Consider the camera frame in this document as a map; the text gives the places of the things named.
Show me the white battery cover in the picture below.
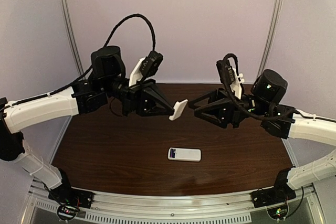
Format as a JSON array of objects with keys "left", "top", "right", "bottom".
[{"left": 169, "top": 99, "right": 188, "bottom": 121}]

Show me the white remote control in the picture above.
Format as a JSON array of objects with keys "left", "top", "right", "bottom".
[{"left": 167, "top": 147, "right": 202, "bottom": 162}]

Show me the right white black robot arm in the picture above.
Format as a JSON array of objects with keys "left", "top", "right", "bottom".
[{"left": 188, "top": 68, "right": 335, "bottom": 146}]

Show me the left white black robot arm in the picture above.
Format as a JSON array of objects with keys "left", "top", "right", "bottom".
[{"left": 1, "top": 46, "right": 186, "bottom": 193}]

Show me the right black sleeved cable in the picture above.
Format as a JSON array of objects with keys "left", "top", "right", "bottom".
[{"left": 220, "top": 53, "right": 336, "bottom": 124}]

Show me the black sleeved cable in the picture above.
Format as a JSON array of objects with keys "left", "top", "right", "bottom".
[
  {"left": 0, "top": 14, "right": 158, "bottom": 109},
  {"left": 220, "top": 53, "right": 336, "bottom": 124}
]

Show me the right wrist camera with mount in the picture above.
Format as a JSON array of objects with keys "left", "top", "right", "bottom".
[{"left": 216, "top": 59, "right": 245, "bottom": 99}]

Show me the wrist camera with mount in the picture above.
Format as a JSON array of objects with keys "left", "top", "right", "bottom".
[
  {"left": 129, "top": 51, "right": 163, "bottom": 87},
  {"left": 216, "top": 59, "right": 245, "bottom": 99}
]

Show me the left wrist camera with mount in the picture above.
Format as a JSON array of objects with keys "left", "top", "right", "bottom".
[{"left": 129, "top": 51, "right": 163, "bottom": 87}]

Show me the left black sleeved cable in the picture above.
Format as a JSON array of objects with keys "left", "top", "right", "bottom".
[{"left": 0, "top": 14, "right": 158, "bottom": 109}]

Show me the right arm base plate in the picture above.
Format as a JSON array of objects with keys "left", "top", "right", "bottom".
[{"left": 250, "top": 187, "right": 296, "bottom": 208}]

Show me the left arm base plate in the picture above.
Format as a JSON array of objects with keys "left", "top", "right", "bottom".
[{"left": 47, "top": 188, "right": 93, "bottom": 209}]

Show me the front aluminium rail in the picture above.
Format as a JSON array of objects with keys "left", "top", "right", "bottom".
[{"left": 18, "top": 179, "right": 327, "bottom": 223}]

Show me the right aluminium frame post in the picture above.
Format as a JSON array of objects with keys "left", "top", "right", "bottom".
[{"left": 258, "top": 0, "right": 284, "bottom": 75}]

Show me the aluminium frame post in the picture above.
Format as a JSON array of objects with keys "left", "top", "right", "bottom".
[
  {"left": 258, "top": 0, "right": 284, "bottom": 75},
  {"left": 60, "top": 0, "right": 84, "bottom": 75}
]

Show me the left aluminium frame post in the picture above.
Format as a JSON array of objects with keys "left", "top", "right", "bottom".
[{"left": 60, "top": 0, "right": 84, "bottom": 75}]

